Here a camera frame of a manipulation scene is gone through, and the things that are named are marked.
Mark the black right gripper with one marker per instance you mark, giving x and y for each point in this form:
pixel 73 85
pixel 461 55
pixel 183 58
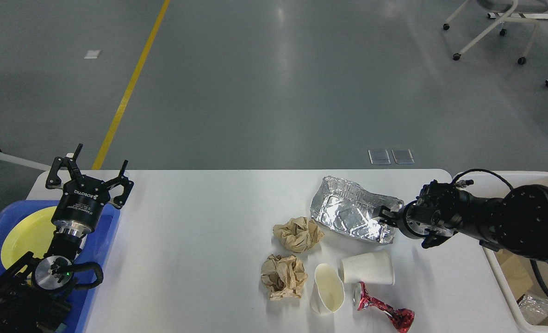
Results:
pixel 414 222

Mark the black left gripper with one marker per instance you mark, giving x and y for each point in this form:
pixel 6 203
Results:
pixel 79 208

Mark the white paper cup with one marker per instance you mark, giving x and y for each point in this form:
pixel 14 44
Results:
pixel 374 267

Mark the yellow plastic plate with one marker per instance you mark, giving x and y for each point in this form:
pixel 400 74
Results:
pixel 33 234

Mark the aluminium foil tray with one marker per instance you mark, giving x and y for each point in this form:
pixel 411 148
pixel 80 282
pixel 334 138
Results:
pixel 345 207

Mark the cream paper cup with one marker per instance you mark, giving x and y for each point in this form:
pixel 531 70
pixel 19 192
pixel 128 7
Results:
pixel 328 290

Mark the brown paper bag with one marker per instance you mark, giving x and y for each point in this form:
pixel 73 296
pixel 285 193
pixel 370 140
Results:
pixel 517 278

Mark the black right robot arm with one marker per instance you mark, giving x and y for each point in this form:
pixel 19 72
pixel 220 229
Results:
pixel 517 223

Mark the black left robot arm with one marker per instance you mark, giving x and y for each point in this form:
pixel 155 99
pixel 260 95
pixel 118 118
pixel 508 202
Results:
pixel 34 292

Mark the white pink plate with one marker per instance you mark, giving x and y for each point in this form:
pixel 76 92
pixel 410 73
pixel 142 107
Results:
pixel 83 243

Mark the right floor socket plate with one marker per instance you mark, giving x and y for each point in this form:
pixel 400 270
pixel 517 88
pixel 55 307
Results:
pixel 403 156

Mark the floor socket plate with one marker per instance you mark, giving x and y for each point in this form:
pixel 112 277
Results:
pixel 379 157
pixel 403 156

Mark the left floor socket plate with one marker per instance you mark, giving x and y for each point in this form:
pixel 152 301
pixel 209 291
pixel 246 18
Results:
pixel 379 157

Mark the blue plastic tray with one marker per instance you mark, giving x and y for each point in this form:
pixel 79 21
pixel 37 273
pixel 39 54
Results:
pixel 96 249

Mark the red foil wrapper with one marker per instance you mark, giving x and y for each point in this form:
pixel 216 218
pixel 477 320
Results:
pixel 401 318

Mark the crumpled brown paper upper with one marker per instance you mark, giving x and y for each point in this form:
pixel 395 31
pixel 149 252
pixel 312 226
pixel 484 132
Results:
pixel 298 234

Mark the crumpled brown paper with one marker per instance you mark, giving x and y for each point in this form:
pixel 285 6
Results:
pixel 283 277
pixel 298 234

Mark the crumpled brown paper lower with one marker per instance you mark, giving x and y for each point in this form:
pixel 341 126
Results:
pixel 283 277

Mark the white paper on floor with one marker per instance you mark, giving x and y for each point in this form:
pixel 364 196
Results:
pixel 92 54

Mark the foil scrap in bin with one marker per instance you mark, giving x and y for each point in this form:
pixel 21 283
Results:
pixel 533 308

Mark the white rolling chair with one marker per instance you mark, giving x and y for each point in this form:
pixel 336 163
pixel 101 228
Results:
pixel 529 12

